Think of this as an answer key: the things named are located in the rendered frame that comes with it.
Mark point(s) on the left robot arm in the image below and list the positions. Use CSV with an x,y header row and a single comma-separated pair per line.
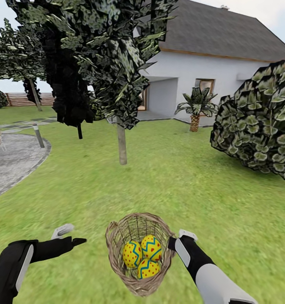
x,y
15,259

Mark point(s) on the easter egg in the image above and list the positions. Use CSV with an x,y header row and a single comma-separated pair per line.
x,y
132,254
151,247
147,268

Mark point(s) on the wicker basket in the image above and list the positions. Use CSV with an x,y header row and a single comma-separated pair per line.
x,y
147,286

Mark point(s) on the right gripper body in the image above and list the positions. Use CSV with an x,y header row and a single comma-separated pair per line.
x,y
171,244

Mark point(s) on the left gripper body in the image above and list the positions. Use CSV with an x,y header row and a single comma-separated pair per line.
x,y
58,247

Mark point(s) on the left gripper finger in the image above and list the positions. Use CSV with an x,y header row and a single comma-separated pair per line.
x,y
77,241

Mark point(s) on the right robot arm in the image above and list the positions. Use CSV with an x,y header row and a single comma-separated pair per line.
x,y
213,284

